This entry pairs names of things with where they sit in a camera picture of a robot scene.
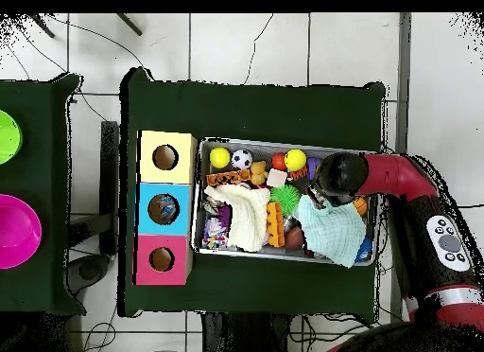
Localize mint green cloth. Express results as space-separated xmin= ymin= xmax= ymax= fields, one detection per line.
xmin=297 ymin=194 xmax=367 ymax=269

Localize cream cloth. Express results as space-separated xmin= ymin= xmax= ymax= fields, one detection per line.
xmin=203 ymin=183 xmax=271 ymax=254

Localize silver mesh bin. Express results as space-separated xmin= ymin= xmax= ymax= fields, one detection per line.
xmin=190 ymin=136 xmax=383 ymax=268

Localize wooden three-hole box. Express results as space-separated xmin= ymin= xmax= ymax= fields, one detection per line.
xmin=131 ymin=130 xmax=199 ymax=287

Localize green spiky ball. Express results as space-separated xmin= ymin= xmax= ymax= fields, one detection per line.
xmin=269 ymin=184 xmax=302 ymax=217

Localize yellow plastic ball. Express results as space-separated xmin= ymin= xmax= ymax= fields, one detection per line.
xmin=284 ymin=149 xmax=308 ymax=172
xmin=208 ymin=146 xmax=231 ymax=169

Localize orange plastic tray block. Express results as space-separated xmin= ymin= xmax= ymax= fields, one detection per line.
xmin=266 ymin=202 xmax=285 ymax=249

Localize yellow-haired toy figure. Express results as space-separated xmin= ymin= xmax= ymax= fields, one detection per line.
xmin=249 ymin=160 xmax=268 ymax=186

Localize small soccer ball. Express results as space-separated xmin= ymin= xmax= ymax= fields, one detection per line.
xmin=231 ymin=149 xmax=254 ymax=170

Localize orange toy brick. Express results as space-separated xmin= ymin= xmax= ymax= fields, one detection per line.
xmin=206 ymin=168 xmax=252 ymax=187

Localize dark green tablecloth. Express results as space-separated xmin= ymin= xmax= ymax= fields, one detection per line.
xmin=117 ymin=66 xmax=388 ymax=318
xmin=0 ymin=72 xmax=88 ymax=317

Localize black tripod leg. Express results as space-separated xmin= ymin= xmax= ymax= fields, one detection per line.
xmin=27 ymin=12 xmax=57 ymax=39
xmin=114 ymin=12 xmax=144 ymax=37

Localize magenta plate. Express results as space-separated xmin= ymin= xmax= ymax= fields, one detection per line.
xmin=0 ymin=193 xmax=43 ymax=271

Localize green plate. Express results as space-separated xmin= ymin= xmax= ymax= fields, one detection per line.
xmin=0 ymin=109 xmax=24 ymax=167

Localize grey floor cable duct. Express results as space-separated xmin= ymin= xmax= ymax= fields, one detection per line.
xmin=389 ymin=12 xmax=412 ymax=323

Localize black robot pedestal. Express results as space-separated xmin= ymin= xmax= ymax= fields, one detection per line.
xmin=201 ymin=311 xmax=292 ymax=352

